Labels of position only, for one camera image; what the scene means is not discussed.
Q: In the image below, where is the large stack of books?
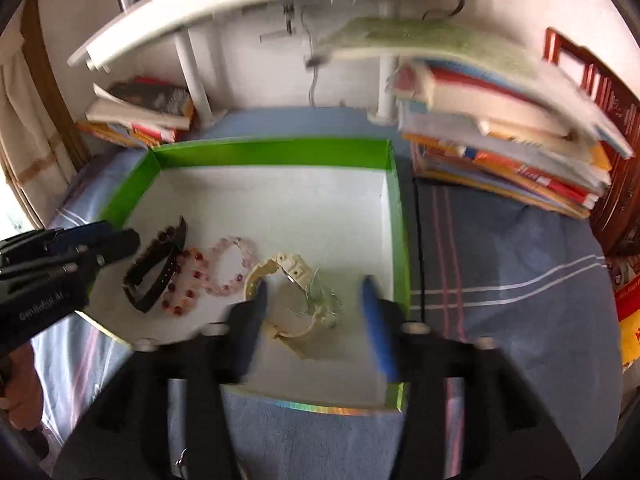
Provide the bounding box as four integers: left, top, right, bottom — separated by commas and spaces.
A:
307, 16, 636, 220

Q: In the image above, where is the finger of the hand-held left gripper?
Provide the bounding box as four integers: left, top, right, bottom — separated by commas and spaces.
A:
0, 229, 142, 302
0, 220, 115, 261

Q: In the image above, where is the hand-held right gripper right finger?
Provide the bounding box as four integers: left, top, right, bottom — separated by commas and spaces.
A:
361, 275, 593, 480

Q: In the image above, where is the red wooden chair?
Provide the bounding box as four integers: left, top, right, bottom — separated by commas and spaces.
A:
542, 27, 640, 261

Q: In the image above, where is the person's left hand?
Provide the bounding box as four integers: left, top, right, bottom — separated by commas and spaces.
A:
0, 345, 46, 431

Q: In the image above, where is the black wristwatch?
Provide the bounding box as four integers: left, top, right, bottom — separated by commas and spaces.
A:
122, 216, 188, 314

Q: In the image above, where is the white cable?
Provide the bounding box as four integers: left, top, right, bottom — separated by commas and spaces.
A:
306, 62, 322, 108

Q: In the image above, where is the wooden bead bracelet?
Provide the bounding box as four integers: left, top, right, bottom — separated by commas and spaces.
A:
135, 227, 178, 273

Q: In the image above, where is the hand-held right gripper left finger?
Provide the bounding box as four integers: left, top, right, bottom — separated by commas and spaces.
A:
52, 277, 271, 480

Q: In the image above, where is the green crystal bracelet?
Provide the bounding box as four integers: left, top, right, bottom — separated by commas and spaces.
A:
290, 270, 346, 328

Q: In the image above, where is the red bead bracelet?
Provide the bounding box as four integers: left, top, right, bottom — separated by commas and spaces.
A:
161, 247, 210, 317

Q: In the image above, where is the pink bead bracelet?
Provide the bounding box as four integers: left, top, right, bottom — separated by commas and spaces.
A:
202, 235, 257, 297

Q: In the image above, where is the small stack of books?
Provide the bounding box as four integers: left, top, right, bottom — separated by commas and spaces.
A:
76, 76, 197, 150

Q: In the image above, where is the red and yellow box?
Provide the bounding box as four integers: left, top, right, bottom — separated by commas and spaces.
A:
612, 275, 640, 373

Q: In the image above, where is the green cardboard box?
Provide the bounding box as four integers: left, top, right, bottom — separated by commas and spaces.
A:
75, 138, 413, 417

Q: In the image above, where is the white wristwatch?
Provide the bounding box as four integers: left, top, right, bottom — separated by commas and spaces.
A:
242, 252, 343, 361

